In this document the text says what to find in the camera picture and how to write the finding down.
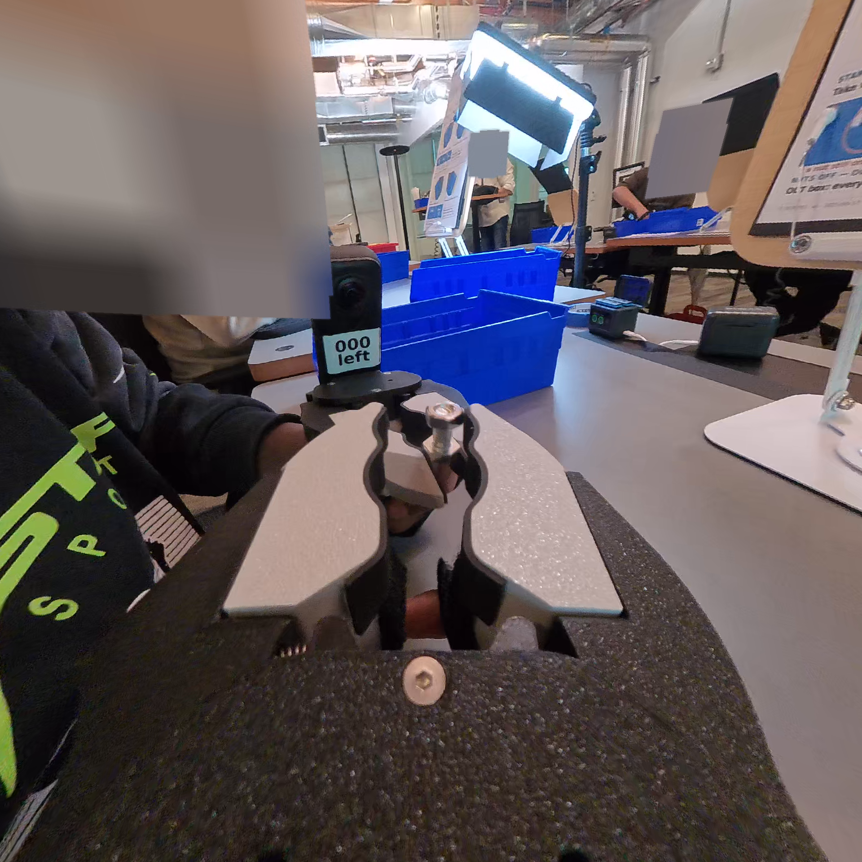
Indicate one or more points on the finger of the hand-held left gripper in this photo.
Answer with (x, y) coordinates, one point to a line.
(417, 407)
(411, 478)

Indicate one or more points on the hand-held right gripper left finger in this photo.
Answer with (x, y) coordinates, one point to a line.
(310, 532)

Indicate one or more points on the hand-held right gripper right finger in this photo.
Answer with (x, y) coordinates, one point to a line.
(539, 539)

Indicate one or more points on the short steel hex bolt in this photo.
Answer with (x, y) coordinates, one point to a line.
(439, 444)

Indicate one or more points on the blue plastic bin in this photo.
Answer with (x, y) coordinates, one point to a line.
(485, 276)
(394, 266)
(485, 350)

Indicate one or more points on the person's left forearm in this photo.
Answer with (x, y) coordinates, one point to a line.
(188, 431)

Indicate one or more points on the person's left hand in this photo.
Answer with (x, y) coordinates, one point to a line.
(283, 448)

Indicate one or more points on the person's right hand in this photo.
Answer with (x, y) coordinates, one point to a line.
(424, 613)

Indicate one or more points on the red plastic bin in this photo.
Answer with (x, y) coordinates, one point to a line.
(384, 248)

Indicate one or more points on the instruction sheet on stand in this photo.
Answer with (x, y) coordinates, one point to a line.
(448, 175)

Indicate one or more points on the black floor lamp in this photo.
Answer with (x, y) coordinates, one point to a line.
(395, 149)

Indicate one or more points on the blue tape roll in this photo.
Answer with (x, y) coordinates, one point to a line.
(576, 316)

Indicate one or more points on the black battery charger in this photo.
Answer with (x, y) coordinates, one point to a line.
(613, 318)

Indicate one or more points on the person's printed black shirt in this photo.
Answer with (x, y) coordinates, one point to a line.
(60, 539)

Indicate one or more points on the white display stand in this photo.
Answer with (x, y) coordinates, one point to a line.
(781, 438)

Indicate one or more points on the studio light panel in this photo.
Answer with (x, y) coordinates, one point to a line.
(518, 94)

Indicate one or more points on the red bag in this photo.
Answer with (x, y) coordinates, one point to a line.
(690, 313)

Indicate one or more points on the dark grey case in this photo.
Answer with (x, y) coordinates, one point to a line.
(737, 331)

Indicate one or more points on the wood-top desk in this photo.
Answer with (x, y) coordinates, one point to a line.
(660, 246)

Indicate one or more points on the row of small blue bins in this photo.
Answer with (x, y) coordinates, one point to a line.
(667, 221)

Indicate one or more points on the black wall panel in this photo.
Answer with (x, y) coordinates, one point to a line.
(751, 114)

